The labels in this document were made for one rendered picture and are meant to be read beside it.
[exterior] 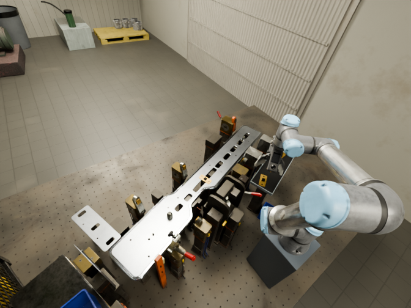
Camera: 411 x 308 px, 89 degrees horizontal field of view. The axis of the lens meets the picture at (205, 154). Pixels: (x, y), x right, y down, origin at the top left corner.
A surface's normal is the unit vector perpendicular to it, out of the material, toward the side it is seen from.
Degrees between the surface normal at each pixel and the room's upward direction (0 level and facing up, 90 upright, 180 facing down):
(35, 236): 0
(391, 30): 90
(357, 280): 0
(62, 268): 0
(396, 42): 90
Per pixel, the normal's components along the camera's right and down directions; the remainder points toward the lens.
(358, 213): 0.00, -0.01
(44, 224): 0.09, -0.68
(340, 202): -0.01, -0.27
